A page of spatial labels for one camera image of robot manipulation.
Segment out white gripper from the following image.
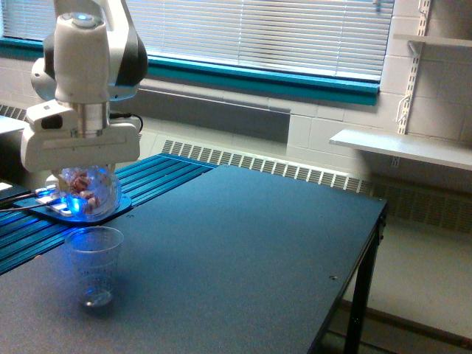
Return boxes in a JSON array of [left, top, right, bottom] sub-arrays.
[[21, 102, 140, 173]]

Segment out clear cup with candies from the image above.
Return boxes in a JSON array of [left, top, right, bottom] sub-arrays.
[[58, 165, 122, 221]]

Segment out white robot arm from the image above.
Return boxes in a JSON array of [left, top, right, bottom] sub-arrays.
[[21, 1, 148, 172]]

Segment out white box at left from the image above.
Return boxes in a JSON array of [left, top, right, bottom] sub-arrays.
[[0, 116, 27, 135]]

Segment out clear plastic cup on table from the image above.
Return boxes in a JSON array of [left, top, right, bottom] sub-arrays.
[[65, 226, 124, 308]]

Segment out teal window sill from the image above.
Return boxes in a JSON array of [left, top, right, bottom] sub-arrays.
[[1, 24, 379, 105]]

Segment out white window blinds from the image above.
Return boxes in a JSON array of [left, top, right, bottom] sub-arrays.
[[1, 0, 395, 83]]

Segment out black table leg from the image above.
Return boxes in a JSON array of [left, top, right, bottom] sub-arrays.
[[343, 208, 387, 353]]

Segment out baseboard radiator grille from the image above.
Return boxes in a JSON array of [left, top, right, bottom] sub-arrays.
[[0, 103, 472, 234]]

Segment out black cables at base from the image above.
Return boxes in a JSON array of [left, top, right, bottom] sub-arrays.
[[0, 188, 49, 212]]

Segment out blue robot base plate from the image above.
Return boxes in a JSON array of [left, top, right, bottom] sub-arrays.
[[13, 195, 132, 226]]

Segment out white shelf bracket rail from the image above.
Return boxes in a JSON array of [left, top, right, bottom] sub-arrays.
[[395, 0, 431, 135]]

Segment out white lower wall shelf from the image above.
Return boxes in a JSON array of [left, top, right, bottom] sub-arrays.
[[330, 128, 471, 170]]

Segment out white wall shelf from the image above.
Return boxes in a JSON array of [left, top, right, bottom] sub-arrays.
[[394, 34, 472, 48], [330, 128, 471, 170]]

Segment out white upper wall shelf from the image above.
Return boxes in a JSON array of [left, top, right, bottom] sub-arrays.
[[394, 34, 472, 48]]

